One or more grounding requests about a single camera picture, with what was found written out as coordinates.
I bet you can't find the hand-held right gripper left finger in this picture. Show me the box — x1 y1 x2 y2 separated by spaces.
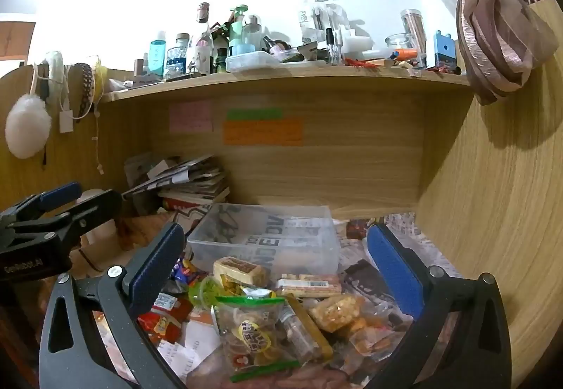
39 222 188 389

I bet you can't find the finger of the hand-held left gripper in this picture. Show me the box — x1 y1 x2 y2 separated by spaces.
0 182 83 225
9 190 124 240

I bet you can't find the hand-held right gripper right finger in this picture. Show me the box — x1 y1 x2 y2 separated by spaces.
365 223 513 389

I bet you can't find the blue snack packet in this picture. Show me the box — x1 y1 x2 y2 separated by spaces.
171 257 208 289

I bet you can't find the red snack packet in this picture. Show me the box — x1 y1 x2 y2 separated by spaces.
138 292 195 346

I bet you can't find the green jelly cup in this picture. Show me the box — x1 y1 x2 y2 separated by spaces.
188 277 226 309

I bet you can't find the orange cracker packet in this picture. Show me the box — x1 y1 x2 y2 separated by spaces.
307 294 367 333

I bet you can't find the long wafer bar packet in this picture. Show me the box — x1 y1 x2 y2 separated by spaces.
276 273 344 298

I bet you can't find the clear plastic container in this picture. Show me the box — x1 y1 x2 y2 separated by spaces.
187 203 342 280

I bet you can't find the clear green-edged chip packet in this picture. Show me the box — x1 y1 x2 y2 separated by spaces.
213 295 305 382

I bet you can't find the clear packet of orange snacks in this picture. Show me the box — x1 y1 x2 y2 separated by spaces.
347 309 415 365

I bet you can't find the dark brown wrapper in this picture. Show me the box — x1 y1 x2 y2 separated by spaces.
342 259 388 298

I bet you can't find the printed newspaper table cover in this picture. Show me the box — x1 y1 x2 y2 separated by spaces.
167 204 462 389

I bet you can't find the white fluffy pompom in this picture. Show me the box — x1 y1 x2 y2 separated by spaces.
5 94 53 160

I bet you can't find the white paper note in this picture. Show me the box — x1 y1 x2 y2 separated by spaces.
157 319 221 377

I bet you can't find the pile of books and magazines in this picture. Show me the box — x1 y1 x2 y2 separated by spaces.
122 153 231 216

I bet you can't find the brown beaded headband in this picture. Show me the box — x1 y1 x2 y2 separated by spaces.
76 62 96 120

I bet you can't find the white fluffy headband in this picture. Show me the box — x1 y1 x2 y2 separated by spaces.
45 50 68 96

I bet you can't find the yellow hanging ornament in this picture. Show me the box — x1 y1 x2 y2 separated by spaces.
94 58 109 96

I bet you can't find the pink sticky note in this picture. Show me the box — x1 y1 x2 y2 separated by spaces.
169 101 214 133

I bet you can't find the brown cardboard box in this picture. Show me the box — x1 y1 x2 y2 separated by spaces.
0 21 36 61

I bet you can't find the blue liquid bottle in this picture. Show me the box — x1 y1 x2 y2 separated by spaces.
149 31 167 78

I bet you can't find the clear jar with blue liquid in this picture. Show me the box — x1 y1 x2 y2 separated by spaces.
168 33 191 78

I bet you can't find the orange sticky note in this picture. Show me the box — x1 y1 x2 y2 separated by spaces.
223 119 305 146

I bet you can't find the green sticky note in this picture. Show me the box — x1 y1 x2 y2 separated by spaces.
226 108 283 121

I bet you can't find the white bottle with pink label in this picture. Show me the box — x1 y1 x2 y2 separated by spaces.
190 20 214 76

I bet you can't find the white plastic tray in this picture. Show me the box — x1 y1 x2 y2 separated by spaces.
225 51 287 74

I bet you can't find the wooden shelf board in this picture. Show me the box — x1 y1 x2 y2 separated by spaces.
100 61 476 104

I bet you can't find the blue plastic box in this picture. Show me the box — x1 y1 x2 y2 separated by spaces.
433 30 457 74

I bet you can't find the round glass jar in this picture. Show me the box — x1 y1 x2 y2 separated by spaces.
385 33 417 61

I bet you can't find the green pump bottle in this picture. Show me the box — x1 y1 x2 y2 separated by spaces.
228 4 248 58

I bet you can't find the small nail polish bottle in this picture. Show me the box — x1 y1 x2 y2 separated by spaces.
325 27 342 65

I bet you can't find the clear bottle with grey cap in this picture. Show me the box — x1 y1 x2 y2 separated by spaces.
243 15 263 52

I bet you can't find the tall clear tube of sticks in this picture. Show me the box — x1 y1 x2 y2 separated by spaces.
400 9 428 67

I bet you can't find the tied beige curtain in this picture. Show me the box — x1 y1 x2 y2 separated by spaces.
380 0 560 107

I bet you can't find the clear plastic blister pack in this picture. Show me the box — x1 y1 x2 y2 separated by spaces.
301 0 349 47

